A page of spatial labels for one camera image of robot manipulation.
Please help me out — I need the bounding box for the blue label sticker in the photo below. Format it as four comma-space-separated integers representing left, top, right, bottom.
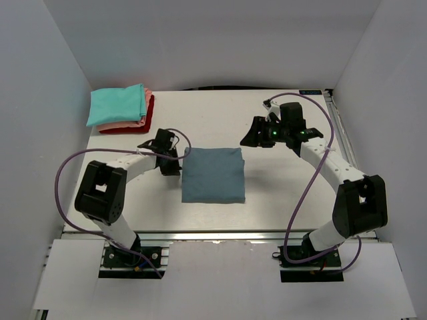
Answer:
299, 89, 323, 95

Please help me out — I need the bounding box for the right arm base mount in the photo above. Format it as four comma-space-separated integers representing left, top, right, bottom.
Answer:
272, 246, 344, 283

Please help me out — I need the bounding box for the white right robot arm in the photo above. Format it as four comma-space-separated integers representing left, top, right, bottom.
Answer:
240, 102, 388, 266

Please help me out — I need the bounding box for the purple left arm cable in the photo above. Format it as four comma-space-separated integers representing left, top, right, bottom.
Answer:
54, 129, 192, 279

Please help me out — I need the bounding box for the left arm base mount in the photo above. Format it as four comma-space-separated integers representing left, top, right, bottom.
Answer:
98, 241, 169, 280

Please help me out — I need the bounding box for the teal folded t shirt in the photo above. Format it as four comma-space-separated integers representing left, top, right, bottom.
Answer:
86, 84, 147, 127

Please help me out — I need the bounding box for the pink folded t shirt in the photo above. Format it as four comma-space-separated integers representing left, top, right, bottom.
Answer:
96, 89, 153, 132

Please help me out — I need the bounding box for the aluminium table frame rail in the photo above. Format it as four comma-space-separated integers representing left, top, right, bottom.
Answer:
324, 89, 387, 239

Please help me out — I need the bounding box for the blue t shirt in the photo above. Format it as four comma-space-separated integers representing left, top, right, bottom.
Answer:
181, 147, 246, 204

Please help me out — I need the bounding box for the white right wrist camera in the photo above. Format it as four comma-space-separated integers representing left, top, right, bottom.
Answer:
263, 99, 280, 122

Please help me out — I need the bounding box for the red folded t shirt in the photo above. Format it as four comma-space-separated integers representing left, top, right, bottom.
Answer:
96, 91, 155, 134

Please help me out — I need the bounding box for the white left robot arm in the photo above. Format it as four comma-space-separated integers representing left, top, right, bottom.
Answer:
74, 129, 181, 266

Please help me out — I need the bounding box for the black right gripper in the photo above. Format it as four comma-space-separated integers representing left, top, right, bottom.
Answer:
240, 117, 289, 149

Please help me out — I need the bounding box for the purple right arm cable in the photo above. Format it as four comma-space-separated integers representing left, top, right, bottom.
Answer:
262, 92, 363, 275

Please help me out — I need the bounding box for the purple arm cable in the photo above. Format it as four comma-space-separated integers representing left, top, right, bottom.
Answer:
54, 129, 192, 279
262, 92, 363, 275

